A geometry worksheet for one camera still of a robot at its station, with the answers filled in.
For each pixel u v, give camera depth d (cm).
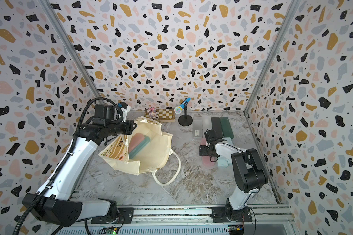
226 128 110
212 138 78
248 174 47
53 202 37
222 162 91
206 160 92
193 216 75
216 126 110
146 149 96
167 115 117
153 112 116
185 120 116
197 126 112
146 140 98
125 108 66
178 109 95
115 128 60
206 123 116
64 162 42
